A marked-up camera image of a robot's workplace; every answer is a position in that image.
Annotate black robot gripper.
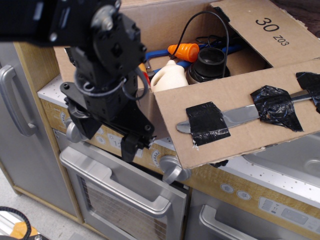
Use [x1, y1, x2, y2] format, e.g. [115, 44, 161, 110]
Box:
[60, 68, 155, 163]

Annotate large brown cardboard box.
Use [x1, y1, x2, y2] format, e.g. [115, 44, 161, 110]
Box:
[53, 0, 320, 170]

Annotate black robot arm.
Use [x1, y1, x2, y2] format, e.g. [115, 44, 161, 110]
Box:
[0, 0, 155, 162]

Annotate left silver oven knob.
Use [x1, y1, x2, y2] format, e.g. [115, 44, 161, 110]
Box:
[65, 118, 82, 143]

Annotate silver oven knob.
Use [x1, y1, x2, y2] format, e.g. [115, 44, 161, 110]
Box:
[159, 155, 192, 185]
[65, 118, 82, 143]

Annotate silver toy oven door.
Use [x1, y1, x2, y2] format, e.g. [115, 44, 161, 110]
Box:
[59, 147, 187, 240]

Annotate right silver oven knob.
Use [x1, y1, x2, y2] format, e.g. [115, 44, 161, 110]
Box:
[159, 155, 192, 185]

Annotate silver toy fridge door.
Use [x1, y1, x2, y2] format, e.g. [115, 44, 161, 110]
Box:
[0, 42, 81, 221]

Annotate cream plastic toy jug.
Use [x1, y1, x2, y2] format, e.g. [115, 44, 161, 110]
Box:
[150, 60, 189, 92]

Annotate black round cup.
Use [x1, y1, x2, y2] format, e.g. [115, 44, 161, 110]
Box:
[186, 47, 231, 85]

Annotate orange cloth piece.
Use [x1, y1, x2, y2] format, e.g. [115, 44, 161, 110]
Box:
[9, 222, 27, 239]

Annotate silver toy dishwasher door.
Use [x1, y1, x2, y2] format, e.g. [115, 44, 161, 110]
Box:
[184, 190, 320, 240]

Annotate silver table knife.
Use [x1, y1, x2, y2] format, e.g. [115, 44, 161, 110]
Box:
[176, 90, 312, 134]

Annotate wooden toy kitchen unit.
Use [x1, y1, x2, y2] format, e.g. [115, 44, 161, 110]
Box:
[0, 41, 320, 240]

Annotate silver toy sink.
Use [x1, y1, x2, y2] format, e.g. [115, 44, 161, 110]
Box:
[244, 133, 320, 187]

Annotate thin black cable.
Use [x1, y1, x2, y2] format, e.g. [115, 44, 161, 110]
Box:
[178, 11, 241, 78]

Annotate black braided cable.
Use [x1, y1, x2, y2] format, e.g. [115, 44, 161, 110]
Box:
[0, 206, 33, 240]

